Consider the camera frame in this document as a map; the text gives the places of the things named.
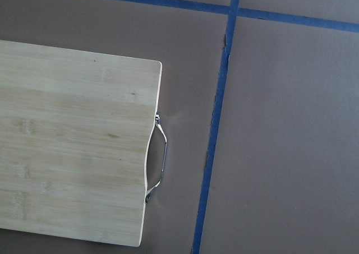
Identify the wooden cutting board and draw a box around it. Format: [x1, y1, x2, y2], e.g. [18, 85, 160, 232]
[1, 41, 162, 247]

